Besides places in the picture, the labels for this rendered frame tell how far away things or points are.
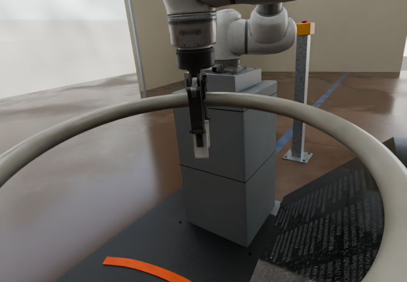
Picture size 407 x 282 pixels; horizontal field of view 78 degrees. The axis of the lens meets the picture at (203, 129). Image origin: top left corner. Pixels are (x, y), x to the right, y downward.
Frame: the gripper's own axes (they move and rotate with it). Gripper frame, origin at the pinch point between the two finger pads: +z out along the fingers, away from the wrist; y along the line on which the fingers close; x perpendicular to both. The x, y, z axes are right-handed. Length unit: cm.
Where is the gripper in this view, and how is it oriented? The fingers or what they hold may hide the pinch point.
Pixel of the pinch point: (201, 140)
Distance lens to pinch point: 56.7
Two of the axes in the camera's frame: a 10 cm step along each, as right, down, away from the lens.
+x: 9.9, -0.3, -1.1
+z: 0.7, 9.1, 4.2
